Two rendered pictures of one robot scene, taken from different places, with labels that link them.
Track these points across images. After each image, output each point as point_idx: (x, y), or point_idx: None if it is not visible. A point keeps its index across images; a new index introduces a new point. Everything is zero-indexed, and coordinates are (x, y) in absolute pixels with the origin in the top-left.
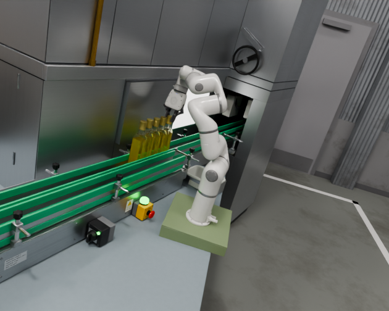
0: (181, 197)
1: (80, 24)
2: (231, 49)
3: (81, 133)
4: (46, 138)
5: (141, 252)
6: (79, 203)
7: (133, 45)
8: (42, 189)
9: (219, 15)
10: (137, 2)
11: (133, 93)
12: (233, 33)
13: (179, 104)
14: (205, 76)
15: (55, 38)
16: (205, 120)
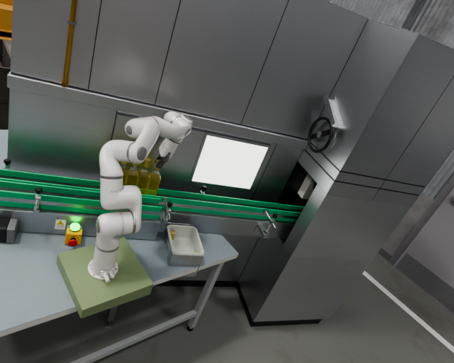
0: (120, 243)
1: (49, 46)
2: (312, 118)
3: (58, 145)
4: (16, 137)
5: (18, 266)
6: None
7: (125, 79)
8: None
9: (279, 72)
10: (127, 37)
11: (123, 126)
12: (314, 99)
13: (163, 151)
14: (139, 120)
15: (19, 53)
16: (101, 163)
